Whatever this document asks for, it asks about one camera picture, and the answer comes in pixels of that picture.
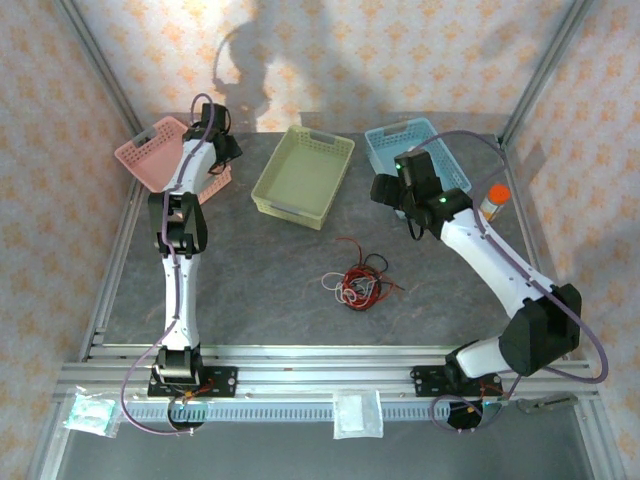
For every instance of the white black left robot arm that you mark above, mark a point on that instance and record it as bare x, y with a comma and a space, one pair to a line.
180, 300

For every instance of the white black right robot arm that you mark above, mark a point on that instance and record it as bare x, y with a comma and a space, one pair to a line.
500, 265

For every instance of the blue perforated plastic basket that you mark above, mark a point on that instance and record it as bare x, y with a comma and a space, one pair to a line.
382, 142

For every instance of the green perforated plastic basket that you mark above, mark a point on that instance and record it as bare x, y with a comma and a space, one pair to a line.
300, 177

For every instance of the orange-lid pill bottle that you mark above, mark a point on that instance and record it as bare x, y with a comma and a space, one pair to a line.
492, 205

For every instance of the pink perforated plastic basket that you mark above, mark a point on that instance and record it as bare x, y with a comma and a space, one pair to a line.
150, 160

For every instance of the plastic bag white contents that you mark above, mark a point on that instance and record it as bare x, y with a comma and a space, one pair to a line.
357, 415

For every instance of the grey metal hand tool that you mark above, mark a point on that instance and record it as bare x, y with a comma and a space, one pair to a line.
550, 400

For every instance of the plastic bag green contents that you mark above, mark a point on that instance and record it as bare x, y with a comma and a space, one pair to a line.
90, 412

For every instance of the aluminium table side rail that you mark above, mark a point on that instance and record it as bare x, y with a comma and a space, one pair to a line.
107, 300
529, 235

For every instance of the aluminium frame post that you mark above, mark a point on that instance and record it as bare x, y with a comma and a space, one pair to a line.
545, 65
100, 65

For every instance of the aluminium mounting rail beams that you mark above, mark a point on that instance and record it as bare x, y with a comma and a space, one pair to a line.
325, 372

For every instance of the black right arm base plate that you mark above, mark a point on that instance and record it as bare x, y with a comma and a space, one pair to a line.
425, 382

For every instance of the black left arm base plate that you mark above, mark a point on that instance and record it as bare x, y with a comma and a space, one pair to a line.
225, 380

